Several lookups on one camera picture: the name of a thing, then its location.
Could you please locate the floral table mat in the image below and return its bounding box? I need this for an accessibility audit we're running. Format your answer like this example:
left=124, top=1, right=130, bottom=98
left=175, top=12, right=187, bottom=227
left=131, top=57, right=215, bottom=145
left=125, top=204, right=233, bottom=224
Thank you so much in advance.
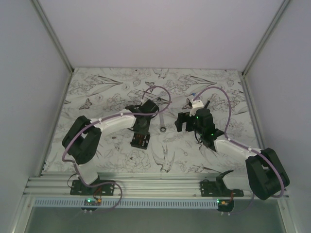
left=44, top=68, right=258, bottom=173

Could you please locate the aluminium rail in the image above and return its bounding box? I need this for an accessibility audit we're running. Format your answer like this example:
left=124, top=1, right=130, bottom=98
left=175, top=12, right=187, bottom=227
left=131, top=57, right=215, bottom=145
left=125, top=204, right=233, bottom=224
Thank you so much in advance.
left=23, top=176, right=290, bottom=199

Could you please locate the left controller board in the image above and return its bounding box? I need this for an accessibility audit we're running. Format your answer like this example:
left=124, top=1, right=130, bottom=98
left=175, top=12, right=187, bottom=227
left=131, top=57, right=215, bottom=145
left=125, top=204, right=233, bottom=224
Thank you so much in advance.
left=84, top=198, right=102, bottom=206

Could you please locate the open end wrench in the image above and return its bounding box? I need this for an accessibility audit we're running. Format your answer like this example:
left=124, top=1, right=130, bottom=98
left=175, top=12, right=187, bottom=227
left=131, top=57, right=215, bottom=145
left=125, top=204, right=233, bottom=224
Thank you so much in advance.
left=145, top=91, right=167, bottom=102

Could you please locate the controller board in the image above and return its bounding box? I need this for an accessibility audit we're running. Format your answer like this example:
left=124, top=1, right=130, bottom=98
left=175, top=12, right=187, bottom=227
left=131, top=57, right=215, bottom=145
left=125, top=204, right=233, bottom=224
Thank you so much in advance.
left=217, top=199, right=233, bottom=206
left=84, top=198, right=102, bottom=206

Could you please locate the black fuse box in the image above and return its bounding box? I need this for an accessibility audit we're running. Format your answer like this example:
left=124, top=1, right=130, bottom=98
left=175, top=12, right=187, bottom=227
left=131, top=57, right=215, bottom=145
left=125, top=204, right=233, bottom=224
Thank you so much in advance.
left=130, top=133, right=150, bottom=150

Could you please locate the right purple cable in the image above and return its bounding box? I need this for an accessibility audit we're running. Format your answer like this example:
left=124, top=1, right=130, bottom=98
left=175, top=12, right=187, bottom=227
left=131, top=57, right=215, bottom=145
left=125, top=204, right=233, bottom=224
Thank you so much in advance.
left=193, top=86, right=285, bottom=199

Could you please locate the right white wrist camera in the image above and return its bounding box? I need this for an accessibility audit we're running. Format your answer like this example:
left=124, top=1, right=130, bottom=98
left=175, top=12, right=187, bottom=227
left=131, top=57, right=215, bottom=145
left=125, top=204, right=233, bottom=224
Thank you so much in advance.
left=189, top=99, right=204, bottom=117

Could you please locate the right controller board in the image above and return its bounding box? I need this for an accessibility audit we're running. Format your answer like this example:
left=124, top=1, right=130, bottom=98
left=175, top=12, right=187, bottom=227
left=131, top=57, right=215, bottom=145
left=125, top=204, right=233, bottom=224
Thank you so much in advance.
left=217, top=199, right=233, bottom=206

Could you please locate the purple cable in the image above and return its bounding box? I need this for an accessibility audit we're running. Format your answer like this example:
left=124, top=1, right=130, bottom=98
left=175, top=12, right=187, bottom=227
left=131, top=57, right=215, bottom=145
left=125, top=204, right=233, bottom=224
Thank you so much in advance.
left=193, top=86, right=285, bottom=199
left=62, top=85, right=172, bottom=187

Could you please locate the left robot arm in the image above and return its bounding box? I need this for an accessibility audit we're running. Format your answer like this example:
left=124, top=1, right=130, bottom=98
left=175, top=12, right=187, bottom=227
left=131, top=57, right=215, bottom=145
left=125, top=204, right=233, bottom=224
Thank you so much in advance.
left=62, top=100, right=159, bottom=195

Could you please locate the ratchet ring wrench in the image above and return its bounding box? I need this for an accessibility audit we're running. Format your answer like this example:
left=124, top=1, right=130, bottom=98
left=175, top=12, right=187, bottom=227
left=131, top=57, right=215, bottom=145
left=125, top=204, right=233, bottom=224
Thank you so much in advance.
left=157, top=97, right=166, bottom=133

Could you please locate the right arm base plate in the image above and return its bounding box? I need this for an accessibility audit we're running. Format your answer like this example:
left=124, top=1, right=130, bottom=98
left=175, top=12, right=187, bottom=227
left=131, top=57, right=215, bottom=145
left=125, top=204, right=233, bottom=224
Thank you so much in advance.
left=200, top=180, right=244, bottom=197

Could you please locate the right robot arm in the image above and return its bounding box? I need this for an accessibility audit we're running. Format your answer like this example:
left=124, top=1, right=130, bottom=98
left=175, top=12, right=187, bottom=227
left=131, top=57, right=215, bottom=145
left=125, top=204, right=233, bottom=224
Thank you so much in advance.
left=174, top=108, right=290, bottom=200

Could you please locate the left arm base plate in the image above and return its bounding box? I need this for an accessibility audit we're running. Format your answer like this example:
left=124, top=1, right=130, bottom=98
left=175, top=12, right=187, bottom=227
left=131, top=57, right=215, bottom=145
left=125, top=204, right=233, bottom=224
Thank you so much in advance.
left=70, top=180, right=114, bottom=196

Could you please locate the perforated cable duct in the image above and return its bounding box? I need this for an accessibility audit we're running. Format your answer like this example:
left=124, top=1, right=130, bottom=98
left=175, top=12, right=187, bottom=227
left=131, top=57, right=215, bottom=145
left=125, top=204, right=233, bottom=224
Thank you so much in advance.
left=34, top=198, right=218, bottom=209

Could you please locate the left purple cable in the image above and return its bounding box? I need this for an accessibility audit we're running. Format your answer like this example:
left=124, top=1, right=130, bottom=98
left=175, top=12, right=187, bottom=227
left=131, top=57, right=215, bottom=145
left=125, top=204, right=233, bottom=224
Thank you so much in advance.
left=62, top=85, right=172, bottom=187

